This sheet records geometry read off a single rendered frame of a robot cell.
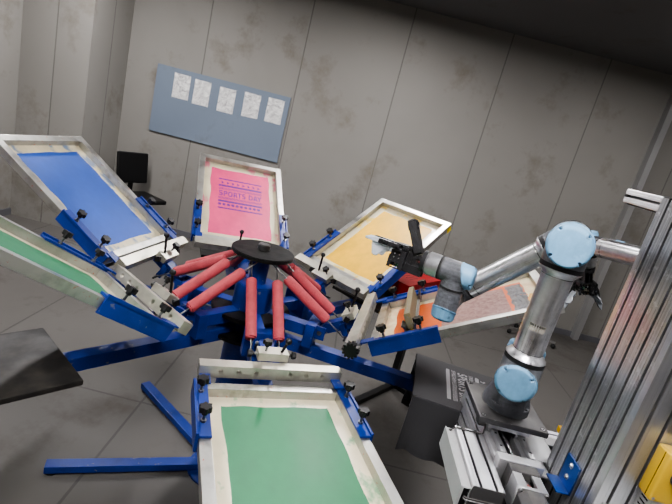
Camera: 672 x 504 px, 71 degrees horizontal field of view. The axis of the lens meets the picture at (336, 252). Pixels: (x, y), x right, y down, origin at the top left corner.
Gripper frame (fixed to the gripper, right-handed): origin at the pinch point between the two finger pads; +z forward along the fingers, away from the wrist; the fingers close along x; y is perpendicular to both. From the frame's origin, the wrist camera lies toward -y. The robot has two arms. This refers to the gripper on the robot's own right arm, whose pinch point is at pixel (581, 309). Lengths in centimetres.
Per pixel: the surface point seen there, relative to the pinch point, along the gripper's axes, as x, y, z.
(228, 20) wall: -310, -368, -235
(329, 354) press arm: -115, 3, 25
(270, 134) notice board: -270, -377, -98
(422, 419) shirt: -69, 22, 46
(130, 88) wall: -444, -352, -163
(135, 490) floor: -212, 33, 91
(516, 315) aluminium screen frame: -32.0, 29.2, -6.8
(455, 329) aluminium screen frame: -55, 29, 0
